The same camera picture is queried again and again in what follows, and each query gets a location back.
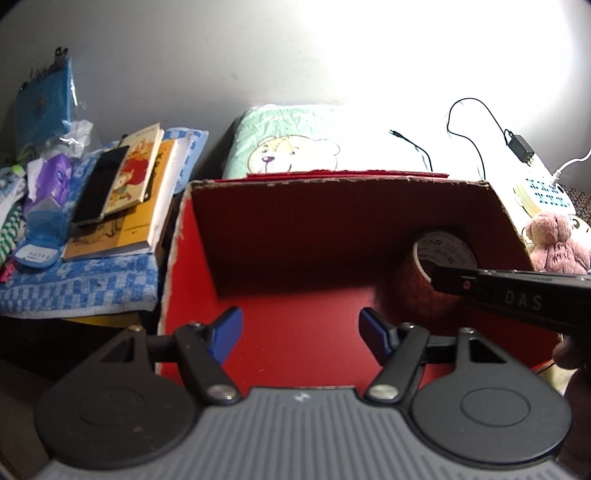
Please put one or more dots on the pink plush toy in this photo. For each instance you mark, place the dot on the pink plush toy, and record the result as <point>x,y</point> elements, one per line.
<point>555,250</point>

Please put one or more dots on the orange cover book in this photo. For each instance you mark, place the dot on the orange cover book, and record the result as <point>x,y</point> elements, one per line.
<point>135,230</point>

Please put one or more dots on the green white striped cloth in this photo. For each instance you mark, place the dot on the green white striped cloth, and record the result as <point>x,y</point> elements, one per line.
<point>12,232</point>

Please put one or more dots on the blue bag in plastic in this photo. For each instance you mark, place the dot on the blue bag in plastic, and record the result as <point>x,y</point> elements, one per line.
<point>44,104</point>

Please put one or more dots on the black power adapter with cable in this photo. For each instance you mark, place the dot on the black power adapter with cable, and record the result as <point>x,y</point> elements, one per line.
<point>517,144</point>

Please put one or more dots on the white power strip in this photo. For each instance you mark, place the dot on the white power strip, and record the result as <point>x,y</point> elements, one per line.
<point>537,196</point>

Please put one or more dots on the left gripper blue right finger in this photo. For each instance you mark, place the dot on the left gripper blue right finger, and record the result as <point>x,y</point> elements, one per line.
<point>399,350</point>

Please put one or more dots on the green teddy bear pillow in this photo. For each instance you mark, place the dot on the green teddy bear pillow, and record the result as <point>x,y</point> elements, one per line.
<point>274,139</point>

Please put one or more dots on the red printed tape roll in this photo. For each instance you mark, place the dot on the red printed tape roll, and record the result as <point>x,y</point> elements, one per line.
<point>427,281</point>

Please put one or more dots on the black smartphone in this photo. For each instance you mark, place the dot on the black smartphone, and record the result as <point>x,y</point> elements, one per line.
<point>93,199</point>

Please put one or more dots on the small cartoon cover book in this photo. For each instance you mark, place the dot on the small cartoon cover book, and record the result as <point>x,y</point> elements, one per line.
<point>130,184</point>

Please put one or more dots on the purple white package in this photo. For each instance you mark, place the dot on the purple white package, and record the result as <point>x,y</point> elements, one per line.
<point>48,178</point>

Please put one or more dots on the red cardboard box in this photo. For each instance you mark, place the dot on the red cardboard box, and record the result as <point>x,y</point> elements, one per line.
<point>301,258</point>

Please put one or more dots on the blue checkered towel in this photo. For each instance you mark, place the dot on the blue checkered towel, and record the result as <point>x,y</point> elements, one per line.
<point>82,288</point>

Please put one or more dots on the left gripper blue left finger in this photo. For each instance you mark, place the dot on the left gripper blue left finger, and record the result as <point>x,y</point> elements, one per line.
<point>202,351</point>

